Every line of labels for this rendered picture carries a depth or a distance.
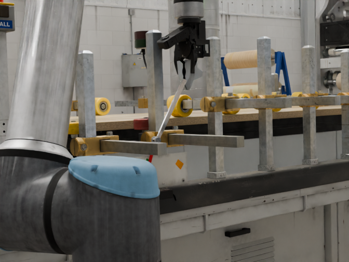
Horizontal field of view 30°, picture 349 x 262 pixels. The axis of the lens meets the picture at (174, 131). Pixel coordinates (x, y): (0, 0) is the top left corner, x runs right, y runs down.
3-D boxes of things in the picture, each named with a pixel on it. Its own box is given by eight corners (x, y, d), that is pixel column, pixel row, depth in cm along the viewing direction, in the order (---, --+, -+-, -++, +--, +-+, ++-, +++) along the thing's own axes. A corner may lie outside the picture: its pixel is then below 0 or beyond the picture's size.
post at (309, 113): (317, 171, 249) (314, 45, 246) (311, 172, 246) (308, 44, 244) (309, 171, 251) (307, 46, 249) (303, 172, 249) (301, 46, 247)
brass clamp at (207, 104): (240, 110, 219) (240, 95, 218) (211, 112, 210) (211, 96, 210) (227, 110, 223) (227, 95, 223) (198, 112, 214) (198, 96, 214)
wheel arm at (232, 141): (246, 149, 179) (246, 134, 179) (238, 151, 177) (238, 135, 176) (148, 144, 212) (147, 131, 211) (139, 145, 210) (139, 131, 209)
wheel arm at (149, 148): (167, 157, 166) (166, 141, 165) (157, 158, 163) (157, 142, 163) (75, 150, 199) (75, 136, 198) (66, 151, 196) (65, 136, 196)
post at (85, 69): (99, 221, 184) (93, 50, 181) (89, 223, 182) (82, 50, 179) (92, 219, 186) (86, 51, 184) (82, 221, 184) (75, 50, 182)
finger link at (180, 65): (199, 89, 199) (198, 59, 199) (184, 90, 196) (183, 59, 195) (192, 90, 202) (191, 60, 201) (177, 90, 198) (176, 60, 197)
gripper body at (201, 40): (211, 59, 197) (210, 18, 197) (189, 58, 192) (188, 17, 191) (193, 60, 203) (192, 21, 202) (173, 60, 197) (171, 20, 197)
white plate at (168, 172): (188, 183, 204) (187, 152, 204) (121, 193, 187) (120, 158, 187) (187, 183, 205) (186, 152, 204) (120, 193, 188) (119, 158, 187)
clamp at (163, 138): (184, 145, 203) (184, 129, 203) (150, 148, 194) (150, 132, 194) (172, 145, 207) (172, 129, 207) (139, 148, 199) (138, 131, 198)
